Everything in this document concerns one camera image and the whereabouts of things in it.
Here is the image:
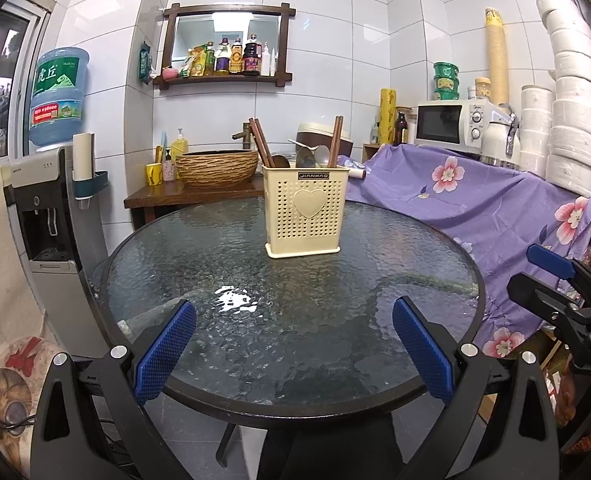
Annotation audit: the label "woven pattern wash basin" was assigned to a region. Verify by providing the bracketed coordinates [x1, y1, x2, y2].
[176, 150, 260, 189]

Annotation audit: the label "purple label sauce bottle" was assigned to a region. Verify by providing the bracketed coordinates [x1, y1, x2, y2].
[214, 37, 231, 76]

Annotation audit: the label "cream perforated utensil holder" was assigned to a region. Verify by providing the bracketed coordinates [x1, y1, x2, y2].
[262, 165, 349, 259]

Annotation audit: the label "yellow soap pump bottle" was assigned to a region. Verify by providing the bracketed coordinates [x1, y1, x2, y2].
[170, 128, 190, 162]

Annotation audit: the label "sliding glass window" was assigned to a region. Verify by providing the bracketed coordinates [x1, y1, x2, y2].
[0, 2, 52, 166]

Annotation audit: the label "green hanging packet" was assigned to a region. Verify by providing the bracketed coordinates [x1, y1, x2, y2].
[136, 42, 154, 81]

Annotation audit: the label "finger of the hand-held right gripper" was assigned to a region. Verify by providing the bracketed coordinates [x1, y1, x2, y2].
[507, 272, 591, 331]
[527, 244, 591, 311]

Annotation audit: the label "purple floral cloth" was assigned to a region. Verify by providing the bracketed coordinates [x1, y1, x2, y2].
[343, 142, 591, 359]

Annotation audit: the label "white electric kettle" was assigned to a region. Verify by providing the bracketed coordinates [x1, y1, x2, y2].
[480, 105, 521, 169]

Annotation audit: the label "brown and white rice cooker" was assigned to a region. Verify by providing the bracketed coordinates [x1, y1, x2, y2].
[295, 122, 354, 159]

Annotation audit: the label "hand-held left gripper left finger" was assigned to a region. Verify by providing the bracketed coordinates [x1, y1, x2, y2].
[30, 299, 199, 480]

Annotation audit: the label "yellow green seasoning packet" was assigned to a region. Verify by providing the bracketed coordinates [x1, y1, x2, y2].
[180, 45, 209, 78]

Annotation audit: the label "beige cloth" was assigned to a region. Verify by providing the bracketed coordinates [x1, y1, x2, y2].
[0, 165, 62, 356]

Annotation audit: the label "dark wooden counter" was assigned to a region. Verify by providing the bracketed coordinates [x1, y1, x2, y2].
[124, 177, 266, 226]

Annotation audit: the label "blue water jug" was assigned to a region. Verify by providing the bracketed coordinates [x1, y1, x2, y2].
[28, 46, 90, 152]

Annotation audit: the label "white microwave oven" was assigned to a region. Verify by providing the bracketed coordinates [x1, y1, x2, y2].
[415, 100, 499, 154]

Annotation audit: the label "dark soy sauce bottle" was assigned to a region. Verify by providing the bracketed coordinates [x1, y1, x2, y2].
[242, 34, 262, 76]

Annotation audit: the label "paper cup dispenser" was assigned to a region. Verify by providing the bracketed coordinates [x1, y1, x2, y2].
[72, 132, 109, 211]

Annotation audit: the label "stacks of white paper bowls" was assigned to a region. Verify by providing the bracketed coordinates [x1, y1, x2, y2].
[535, 0, 591, 197]

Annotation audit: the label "wooden framed mirror shelf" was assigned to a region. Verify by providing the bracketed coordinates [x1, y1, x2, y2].
[152, 2, 296, 92]

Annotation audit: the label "round cat print cushion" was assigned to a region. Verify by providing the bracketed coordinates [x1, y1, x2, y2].
[0, 337, 76, 480]

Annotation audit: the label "tall stack of paper cups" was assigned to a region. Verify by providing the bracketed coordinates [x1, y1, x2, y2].
[484, 8, 511, 106]

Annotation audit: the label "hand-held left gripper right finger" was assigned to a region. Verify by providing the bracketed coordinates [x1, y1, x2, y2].
[390, 296, 561, 480]

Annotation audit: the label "grey water dispenser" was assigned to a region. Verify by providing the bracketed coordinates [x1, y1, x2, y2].
[8, 147, 109, 361]

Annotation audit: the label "yellow cling film roll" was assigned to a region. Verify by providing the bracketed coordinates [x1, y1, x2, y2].
[379, 88, 397, 146]

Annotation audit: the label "bronze bamboo style faucet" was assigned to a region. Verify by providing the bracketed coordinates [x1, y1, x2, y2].
[232, 122, 253, 152]

